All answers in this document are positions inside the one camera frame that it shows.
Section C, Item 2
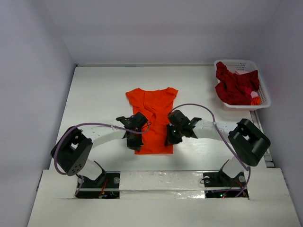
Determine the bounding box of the orange t shirt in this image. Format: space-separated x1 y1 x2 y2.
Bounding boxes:
126 87 178 155

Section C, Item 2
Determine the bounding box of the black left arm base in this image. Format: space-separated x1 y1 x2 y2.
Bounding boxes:
75 172 120 199

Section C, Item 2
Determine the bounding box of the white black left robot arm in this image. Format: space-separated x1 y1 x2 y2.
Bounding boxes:
51 112 149 187

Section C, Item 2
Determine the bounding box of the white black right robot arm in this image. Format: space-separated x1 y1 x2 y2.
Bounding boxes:
165 110 271 187

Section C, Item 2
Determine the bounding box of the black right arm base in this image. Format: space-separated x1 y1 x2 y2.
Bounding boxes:
199 171 249 199

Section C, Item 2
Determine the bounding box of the dark red t shirt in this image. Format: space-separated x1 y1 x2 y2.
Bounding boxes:
215 61 260 105

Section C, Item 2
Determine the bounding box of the white plastic laundry basket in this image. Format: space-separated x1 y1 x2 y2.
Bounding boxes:
214 60 271 111

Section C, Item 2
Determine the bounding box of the orange garment in basket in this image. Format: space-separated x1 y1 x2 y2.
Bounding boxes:
250 96 261 105

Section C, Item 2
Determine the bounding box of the pink garment in basket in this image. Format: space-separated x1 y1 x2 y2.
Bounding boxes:
250 91 258 98

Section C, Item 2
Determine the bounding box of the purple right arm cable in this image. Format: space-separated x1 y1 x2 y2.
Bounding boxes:
170 103 251 198

